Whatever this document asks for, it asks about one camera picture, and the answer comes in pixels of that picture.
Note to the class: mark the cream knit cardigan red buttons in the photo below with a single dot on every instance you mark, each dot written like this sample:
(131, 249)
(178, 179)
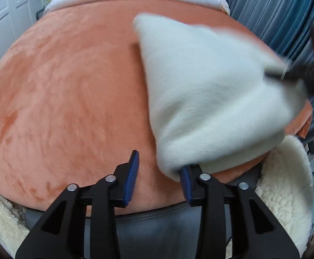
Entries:
(208, 94)

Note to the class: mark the blue-grey curtain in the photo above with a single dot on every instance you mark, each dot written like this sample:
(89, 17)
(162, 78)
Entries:
(270, 13)

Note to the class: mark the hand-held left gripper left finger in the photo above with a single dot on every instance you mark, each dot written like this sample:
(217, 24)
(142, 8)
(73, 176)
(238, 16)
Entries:
(131, 178)

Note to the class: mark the orange plush blanket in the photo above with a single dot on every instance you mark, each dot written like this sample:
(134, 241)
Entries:
(70, 113)

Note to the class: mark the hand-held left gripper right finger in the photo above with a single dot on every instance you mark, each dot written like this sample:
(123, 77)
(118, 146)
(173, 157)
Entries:
(186, 183)

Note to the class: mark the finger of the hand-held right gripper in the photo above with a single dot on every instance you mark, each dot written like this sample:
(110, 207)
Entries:
(283, 75)

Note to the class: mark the grey bed frame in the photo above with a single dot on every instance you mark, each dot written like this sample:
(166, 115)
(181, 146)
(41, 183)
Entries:
(157, 232)

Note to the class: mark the white panelled wardrobe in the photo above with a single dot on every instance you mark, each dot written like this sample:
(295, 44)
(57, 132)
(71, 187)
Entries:
(8, 24)

